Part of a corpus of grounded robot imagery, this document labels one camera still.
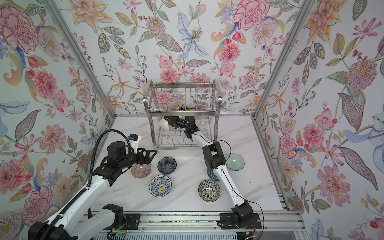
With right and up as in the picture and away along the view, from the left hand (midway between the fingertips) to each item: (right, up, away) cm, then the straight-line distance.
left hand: (152, 151), depth 79 cm
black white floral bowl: (+30, -22, +5) cm, 38 cm away
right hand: (+2, +19, +22) cm, 29 cm away
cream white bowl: (+3, +15, +22) cm, 27 cm away
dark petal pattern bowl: (+5, -10, +14) cm, 18 cm away
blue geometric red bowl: (+32, -15, +10) cm, 37 cm away
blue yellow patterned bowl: (+3, -20, +7) cm, 22 cm away
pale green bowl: (+48, -8, +14) cm, 51 cm away
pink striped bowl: (-10, -13, +11) cm, 20 cm away
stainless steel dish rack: (+11, +24, +23) cm, 35 cm away
